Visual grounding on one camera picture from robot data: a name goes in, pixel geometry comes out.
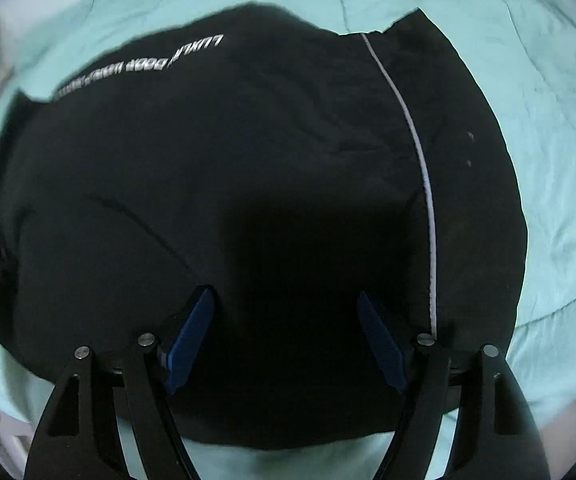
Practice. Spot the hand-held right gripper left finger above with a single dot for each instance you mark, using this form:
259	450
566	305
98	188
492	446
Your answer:
190	335

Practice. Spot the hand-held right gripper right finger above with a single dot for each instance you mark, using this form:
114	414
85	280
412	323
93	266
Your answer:
382	340

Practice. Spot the light teal blanket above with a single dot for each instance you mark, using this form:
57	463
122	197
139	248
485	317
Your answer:
532	85

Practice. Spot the black hooded jacket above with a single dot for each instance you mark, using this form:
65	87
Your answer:
268	160

